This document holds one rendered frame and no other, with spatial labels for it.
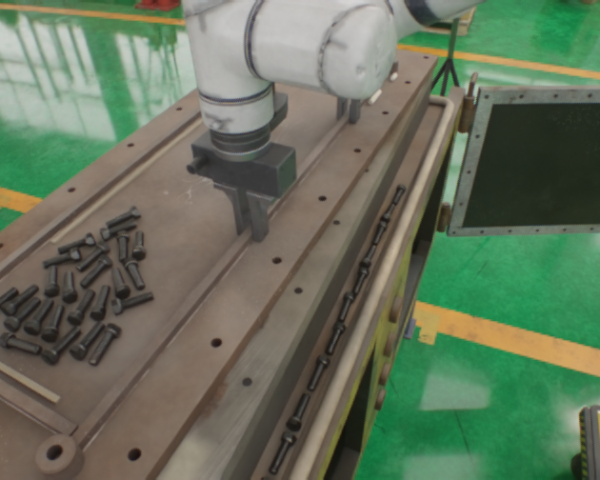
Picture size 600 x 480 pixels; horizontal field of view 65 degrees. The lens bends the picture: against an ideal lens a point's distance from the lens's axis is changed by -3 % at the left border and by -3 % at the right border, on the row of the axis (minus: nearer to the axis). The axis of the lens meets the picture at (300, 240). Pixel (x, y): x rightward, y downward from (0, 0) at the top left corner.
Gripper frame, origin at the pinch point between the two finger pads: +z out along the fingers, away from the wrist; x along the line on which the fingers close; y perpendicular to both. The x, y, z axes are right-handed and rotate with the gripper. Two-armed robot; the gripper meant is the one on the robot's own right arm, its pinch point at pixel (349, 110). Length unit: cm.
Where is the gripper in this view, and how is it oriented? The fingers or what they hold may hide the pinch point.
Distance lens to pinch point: 98.7
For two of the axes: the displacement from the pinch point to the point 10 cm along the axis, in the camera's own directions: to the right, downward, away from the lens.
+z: 0.3, 7.3, 6.8
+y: 4.5, -6.2, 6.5
